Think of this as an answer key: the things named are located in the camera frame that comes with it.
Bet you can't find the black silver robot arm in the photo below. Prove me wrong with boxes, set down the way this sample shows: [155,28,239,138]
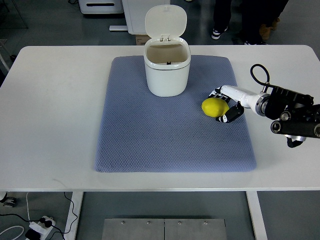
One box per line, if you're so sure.
[250,63,320,148]

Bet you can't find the person with tan boots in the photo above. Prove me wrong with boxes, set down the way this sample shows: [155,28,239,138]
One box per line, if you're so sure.
[240,0,288,46]

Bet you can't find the white table frame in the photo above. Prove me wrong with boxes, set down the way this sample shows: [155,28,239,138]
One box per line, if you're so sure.
[63,190,268,240]

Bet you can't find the yellow lemon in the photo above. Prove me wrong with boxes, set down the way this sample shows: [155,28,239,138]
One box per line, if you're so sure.
[201,97,230,118]

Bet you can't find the white appliance with slot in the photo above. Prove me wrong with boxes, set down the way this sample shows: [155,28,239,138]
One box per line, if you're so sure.
[78,0,124,15]

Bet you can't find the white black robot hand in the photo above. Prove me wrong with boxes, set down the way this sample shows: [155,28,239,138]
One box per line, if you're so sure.
[208,85,264,123]

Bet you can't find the caster wheel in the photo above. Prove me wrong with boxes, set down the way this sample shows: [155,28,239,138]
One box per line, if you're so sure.
[0,192,17,208]

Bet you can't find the white cabinet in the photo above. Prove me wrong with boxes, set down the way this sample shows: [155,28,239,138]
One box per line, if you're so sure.
[109,0,171,35]

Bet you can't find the white power strip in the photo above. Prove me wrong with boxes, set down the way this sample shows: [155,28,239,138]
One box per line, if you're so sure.
[29,216,56,240]

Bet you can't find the cardboard box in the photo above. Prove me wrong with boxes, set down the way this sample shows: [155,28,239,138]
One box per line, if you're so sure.
[135,34,151,46]

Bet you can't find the white cable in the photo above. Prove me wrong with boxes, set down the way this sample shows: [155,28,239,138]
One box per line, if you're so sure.
[0,191,32,240]

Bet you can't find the white trash bin with lid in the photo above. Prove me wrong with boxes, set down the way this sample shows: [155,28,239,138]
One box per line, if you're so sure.
[143,4,191,97]

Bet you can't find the blue quilted mat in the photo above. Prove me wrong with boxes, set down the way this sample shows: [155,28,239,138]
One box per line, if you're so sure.
[94,55,257,173]

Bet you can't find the metal base plate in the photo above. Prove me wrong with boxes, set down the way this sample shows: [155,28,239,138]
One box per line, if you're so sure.
[102,218,227,240]

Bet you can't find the person in black trousers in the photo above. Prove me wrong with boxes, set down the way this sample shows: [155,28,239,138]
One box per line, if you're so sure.
[211,0,232,40]

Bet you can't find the black power cable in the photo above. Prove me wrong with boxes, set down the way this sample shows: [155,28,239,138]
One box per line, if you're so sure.
[0,191,79,240]

